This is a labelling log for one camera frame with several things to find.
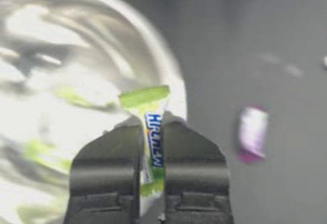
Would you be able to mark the purple white candy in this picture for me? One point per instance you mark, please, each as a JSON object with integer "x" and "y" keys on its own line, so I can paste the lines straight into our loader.
{"x": 252, "y": 133}

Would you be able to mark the green candy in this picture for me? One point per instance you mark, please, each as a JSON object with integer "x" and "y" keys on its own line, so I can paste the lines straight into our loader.
{"x": 153, "y": 138}

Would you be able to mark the steel bowl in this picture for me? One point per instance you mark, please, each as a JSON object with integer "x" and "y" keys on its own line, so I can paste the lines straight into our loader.
{"x": 84, "y": 42}

